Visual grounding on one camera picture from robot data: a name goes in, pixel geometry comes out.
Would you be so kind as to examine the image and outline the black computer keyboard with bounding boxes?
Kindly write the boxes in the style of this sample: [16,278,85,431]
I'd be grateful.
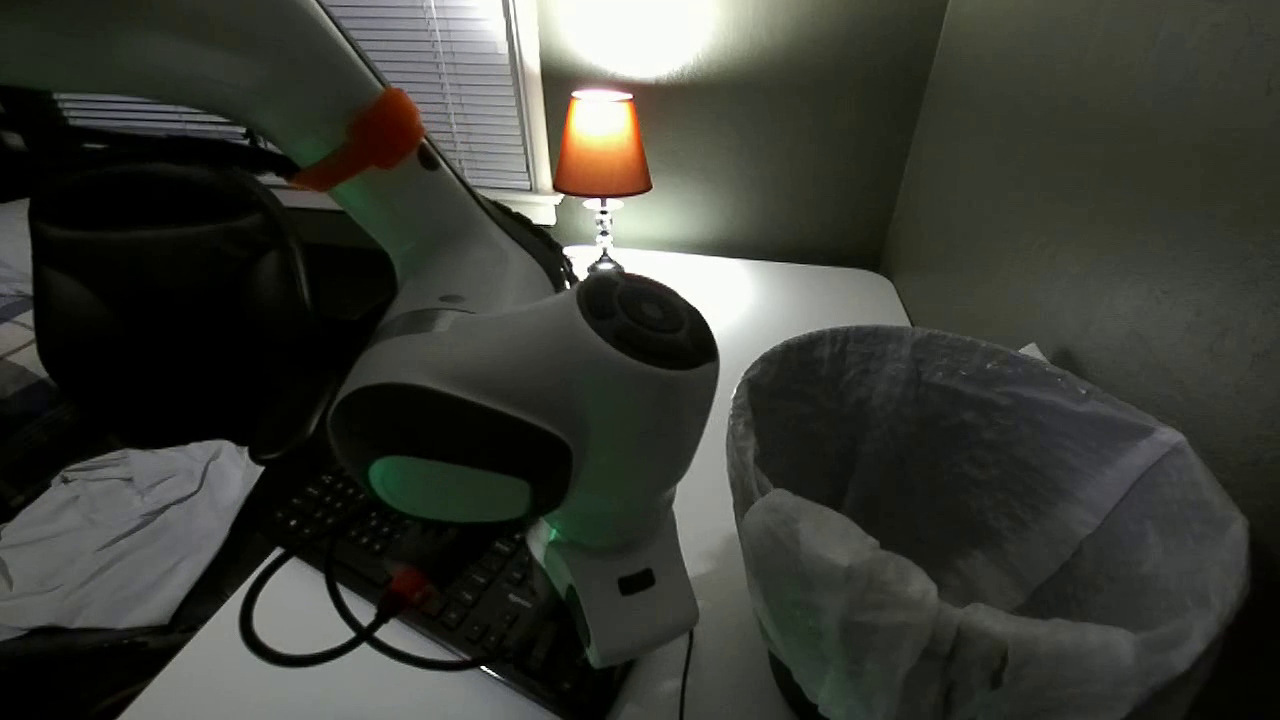
[255,443,633,720]

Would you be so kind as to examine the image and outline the table lamp with orange shade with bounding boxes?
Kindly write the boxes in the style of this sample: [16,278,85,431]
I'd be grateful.
[552,83,657,278]

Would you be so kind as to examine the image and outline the white window blinds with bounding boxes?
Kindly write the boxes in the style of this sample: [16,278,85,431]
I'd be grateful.
[51,0,537,198]

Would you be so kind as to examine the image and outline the trash can with plastic liner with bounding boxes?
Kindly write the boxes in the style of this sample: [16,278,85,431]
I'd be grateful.
[726,319,1255,720]

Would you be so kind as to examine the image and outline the black bag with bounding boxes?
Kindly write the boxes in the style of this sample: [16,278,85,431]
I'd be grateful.
[23,156,323,458]

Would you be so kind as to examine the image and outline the white cloth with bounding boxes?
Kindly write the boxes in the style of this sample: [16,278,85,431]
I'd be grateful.
[0,438,268,646]

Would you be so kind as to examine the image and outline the white window frame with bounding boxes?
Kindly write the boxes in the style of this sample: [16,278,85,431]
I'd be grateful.
[484,0,566,228]

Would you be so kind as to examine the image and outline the small red cable tie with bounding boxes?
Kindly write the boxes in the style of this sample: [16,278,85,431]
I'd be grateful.
[379,558,435,614]

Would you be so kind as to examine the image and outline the black keyboard cable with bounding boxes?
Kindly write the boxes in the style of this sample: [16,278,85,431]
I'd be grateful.
[672,620,701,720]

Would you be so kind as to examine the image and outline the orange strap on arm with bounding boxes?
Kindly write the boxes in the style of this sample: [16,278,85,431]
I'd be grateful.
[294,83,428,194]

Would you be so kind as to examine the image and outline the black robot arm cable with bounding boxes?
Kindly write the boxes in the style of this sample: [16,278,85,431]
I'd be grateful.
[237,545,484,673]

